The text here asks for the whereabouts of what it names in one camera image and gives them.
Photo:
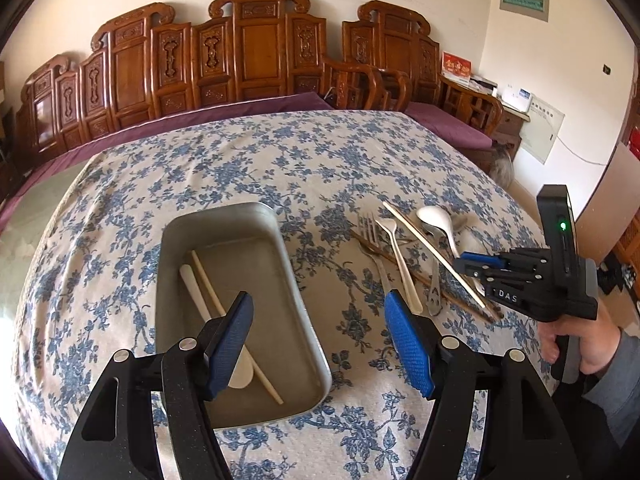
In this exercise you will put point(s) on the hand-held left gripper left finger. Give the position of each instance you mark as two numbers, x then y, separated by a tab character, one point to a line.
232	345

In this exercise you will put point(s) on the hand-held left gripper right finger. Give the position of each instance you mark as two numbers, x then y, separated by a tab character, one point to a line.
407	340

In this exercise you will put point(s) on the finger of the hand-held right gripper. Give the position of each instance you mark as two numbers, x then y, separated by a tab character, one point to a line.
470	271
472	257

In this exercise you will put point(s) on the light wooden chopstick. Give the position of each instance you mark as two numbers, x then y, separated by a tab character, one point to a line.
435	255
270	385

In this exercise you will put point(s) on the large white spoon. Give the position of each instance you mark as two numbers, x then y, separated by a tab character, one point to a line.
432	216

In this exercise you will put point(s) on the metal fork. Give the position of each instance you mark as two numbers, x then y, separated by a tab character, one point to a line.
377	265

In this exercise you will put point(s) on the metal tray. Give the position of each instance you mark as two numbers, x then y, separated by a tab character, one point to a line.
240	260

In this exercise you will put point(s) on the cream plastic fork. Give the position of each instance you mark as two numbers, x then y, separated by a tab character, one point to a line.
360	225

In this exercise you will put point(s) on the person's right forearm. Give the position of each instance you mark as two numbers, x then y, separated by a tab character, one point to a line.
620	390

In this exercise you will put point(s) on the person's right hand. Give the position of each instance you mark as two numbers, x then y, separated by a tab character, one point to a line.
595	345

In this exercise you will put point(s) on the wooden cabinet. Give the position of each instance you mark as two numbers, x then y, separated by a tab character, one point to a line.
631	245

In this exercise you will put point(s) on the grey fluffy object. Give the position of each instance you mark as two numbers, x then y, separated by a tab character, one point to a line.
501	165

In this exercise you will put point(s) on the beige panel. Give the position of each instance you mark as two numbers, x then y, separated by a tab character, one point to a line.
620	180

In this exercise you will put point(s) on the short purple seat cushion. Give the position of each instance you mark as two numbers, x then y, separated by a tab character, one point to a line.
450	125

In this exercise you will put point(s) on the wooden side table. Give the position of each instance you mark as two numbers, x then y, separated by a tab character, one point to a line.
510	120

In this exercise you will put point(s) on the white electrical panel door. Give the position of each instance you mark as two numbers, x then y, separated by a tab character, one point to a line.
542	130

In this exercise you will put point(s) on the white box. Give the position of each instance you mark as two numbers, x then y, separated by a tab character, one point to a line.
517	100

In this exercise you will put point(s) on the stack of papers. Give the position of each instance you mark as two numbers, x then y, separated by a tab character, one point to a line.
484	82

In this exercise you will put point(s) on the red box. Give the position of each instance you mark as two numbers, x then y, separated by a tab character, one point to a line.
456	66

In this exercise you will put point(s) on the blue floral tablecloth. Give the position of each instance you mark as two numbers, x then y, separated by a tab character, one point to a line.
300	160

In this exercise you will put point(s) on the long purple seat cushion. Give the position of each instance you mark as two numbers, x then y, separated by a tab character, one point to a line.
150	127

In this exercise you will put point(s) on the short carved wooden sofa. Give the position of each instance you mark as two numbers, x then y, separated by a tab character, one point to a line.
395	35

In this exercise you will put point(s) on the long carved wooden sofa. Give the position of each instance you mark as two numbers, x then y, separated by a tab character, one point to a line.
260	45

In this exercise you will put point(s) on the green and white wall panel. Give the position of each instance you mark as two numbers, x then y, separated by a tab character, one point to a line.
522	2

